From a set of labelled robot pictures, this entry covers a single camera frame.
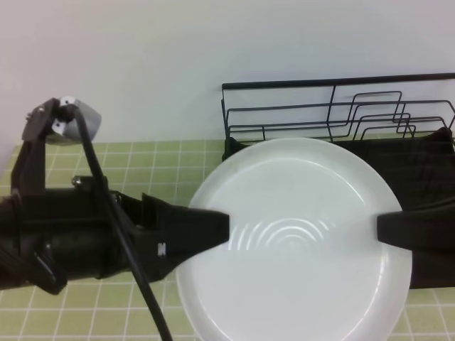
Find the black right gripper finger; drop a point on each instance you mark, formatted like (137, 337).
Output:
(424, 229)

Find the white round plate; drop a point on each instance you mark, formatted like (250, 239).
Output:
(303, 261)

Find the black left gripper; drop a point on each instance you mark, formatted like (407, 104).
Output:
(63, 235)

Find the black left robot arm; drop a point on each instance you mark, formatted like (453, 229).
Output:
(63, 234)

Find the black drip tray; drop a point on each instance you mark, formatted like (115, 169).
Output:
(420, 172)

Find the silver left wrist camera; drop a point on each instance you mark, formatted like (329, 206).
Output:
(55, 123)

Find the black wire dish rack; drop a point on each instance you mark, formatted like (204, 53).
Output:
(355, 108)

